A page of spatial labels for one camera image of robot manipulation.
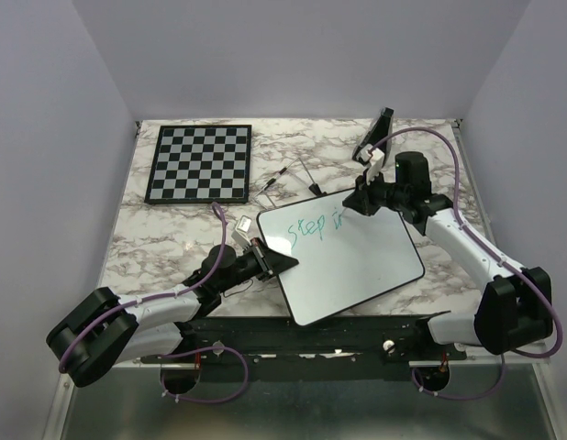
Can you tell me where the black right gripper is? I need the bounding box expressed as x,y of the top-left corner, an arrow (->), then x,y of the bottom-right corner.
342,168 -> 408,216

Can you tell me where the black triangular stand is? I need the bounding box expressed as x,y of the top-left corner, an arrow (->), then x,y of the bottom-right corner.
351,107 -> 395,165

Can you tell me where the white whiteboard black frame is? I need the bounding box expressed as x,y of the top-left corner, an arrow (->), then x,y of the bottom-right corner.
256,191 -> 425,326

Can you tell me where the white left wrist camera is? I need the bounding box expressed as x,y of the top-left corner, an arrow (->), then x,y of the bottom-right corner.
231,215 -> 252,249

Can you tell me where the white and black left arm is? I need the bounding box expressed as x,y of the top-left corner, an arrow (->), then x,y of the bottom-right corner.
46,238 -> 299,388

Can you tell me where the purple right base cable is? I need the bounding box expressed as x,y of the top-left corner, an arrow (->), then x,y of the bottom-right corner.
411,357 -> 508,399

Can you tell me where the black white checkerboard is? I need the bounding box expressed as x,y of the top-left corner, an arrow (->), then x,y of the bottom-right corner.
145,125 -> 252,204

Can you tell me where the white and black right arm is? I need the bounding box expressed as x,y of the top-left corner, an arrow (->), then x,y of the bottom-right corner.
342,148 -> 553,359

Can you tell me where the wire whiteboard easel stand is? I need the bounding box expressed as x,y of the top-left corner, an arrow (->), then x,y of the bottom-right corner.
251,156 -> 327,209

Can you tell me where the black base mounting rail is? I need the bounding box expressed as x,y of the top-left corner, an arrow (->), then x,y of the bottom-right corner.
154,313 -> 471,381

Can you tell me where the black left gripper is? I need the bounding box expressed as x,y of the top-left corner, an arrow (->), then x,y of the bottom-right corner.
217,236 -> 298,294

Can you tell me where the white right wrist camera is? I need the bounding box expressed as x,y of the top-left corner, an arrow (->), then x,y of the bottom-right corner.
360,145 -> 385,184

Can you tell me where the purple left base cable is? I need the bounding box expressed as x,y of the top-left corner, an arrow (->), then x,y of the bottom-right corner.
160,343 -> 250,404

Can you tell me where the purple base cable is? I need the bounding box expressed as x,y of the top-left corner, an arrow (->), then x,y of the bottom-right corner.
411,357 -> 508,399
160,343 -> 250,404

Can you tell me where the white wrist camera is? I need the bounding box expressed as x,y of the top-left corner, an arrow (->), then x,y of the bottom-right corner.
360,145 -> 385,184
231,215 -> 252,249

